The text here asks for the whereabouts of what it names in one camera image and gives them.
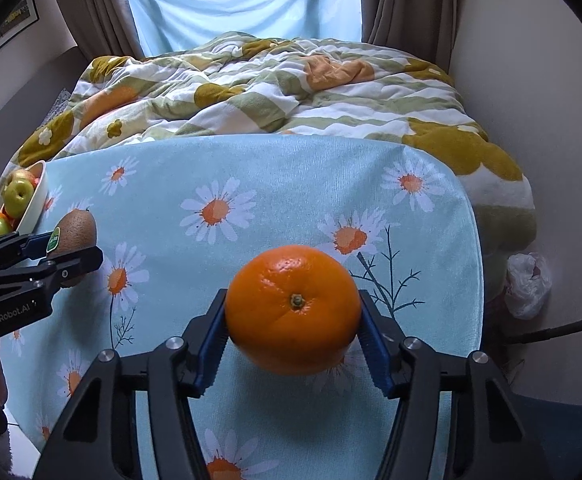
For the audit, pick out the large orange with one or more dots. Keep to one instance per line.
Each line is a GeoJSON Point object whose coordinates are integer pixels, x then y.
{"type": "Point", "coordinates": [293, 310]}

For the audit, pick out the white plastic bag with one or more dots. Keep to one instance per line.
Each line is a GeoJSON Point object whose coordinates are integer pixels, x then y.
{"type": "Point", "coordinates": [528, 285]}

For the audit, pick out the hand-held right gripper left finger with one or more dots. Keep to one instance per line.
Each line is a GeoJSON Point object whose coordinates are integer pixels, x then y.
{"type": "Point", "coordinates": [213, 347]}

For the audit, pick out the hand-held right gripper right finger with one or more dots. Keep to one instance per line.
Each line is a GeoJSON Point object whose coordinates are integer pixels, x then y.
{"type": "Point", "coordinates": [375, 352]}

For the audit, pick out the light blue sheer curtain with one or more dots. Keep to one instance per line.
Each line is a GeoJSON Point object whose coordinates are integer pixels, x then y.
{"type": "Point", "coordinates": [246, 5]}

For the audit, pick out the brown curtain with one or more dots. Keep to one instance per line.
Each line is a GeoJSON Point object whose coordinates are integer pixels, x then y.
{"type": "Point", "coordinates": [411, 5]}
{"type": "Point", "coordinates": [101, 5]}

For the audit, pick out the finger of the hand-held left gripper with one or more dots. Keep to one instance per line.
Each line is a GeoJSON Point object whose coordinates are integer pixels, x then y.
{"type": "Point", "coordinates": [16, 246]}
{"type": "Point", "coordinates": [76, 262]}

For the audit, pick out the daisy print blue tablecloth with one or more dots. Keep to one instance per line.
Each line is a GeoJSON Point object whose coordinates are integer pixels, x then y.
{"type": "Point", "coordinates": [281, 195]}

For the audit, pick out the framed wall poster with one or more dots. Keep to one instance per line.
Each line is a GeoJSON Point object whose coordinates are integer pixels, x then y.
{"type": "Point", "coordinates": [16, 20]}

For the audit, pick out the floral patterned quilt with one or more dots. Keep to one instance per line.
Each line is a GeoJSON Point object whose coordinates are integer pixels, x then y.
{"type": "Point", "coordinates": [296, 90]}

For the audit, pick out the white oval dish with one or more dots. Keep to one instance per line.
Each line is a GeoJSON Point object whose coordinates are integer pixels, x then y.
{"type": "Point", "coordinates": [33, 206]}

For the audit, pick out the brown kiwi with sticker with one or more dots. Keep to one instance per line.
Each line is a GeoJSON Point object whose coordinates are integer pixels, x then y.
{"type": "Point", "coordinates": [78, 230]}

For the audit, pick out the yellow apple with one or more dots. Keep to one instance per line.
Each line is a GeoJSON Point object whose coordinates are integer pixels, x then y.
{"type": "Point", "coordinates": [20, 175]}

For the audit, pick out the small red tomato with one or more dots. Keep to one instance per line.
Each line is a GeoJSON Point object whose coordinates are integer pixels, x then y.
{"type": "Point", "coordinates": [35, 180]}

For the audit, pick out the grey textured cloth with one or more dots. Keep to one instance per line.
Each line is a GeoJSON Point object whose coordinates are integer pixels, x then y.
{"type": "Point", "coordinates": [61, 104]}

